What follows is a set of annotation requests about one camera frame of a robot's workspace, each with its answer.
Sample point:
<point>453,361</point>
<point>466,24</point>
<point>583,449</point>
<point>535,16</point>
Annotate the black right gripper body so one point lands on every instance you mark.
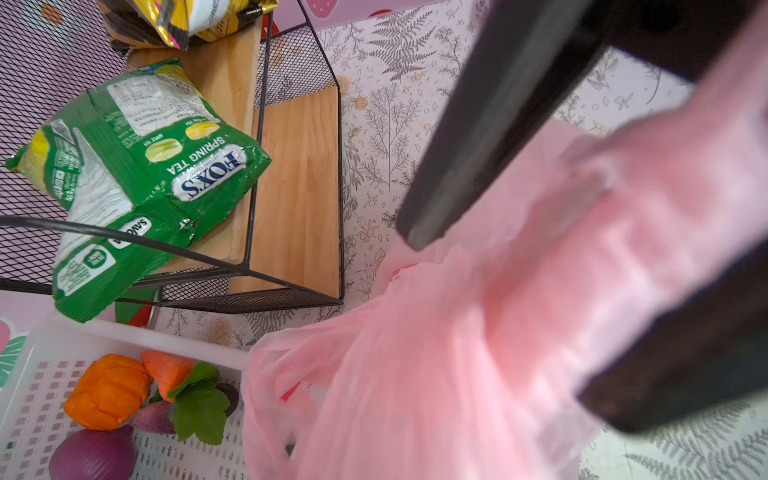
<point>684,38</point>

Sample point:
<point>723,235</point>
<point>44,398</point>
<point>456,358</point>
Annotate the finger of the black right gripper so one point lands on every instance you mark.
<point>709,350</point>
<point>527,57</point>

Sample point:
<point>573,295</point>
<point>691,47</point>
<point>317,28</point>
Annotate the pink plastic grocery bag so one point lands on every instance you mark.
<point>467,362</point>

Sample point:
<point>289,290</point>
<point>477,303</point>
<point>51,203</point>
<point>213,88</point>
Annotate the colourful snack packet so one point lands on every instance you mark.
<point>177,24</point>

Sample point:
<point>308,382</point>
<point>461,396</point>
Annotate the green snack packet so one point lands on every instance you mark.
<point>145,154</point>

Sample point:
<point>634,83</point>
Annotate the orange toy pumpkin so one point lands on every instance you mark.
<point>109,392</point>

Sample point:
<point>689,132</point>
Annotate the purple toy eggplant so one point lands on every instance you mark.
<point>89,454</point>

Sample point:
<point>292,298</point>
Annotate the white plastic vegetable basket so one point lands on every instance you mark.
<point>52,359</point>

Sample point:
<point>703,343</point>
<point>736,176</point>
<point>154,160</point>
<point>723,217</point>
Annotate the black wire mesh basket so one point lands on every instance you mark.
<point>278,249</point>

